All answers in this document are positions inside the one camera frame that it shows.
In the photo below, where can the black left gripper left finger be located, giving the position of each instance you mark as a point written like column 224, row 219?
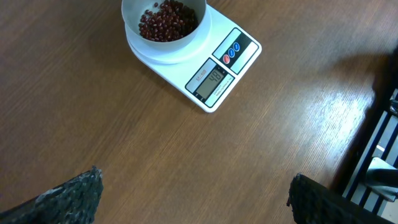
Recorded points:
column 74, row 201

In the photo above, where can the red beans in bowl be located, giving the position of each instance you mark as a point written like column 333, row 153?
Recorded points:
column 167, row 21

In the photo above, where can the white round bowl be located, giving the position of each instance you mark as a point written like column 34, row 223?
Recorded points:
column 132, row 11

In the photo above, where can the white digital kitchen scale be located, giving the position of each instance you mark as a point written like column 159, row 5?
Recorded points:
column 206, row 70

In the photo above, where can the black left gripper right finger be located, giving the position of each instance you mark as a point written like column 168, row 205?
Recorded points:
column 313, row 203

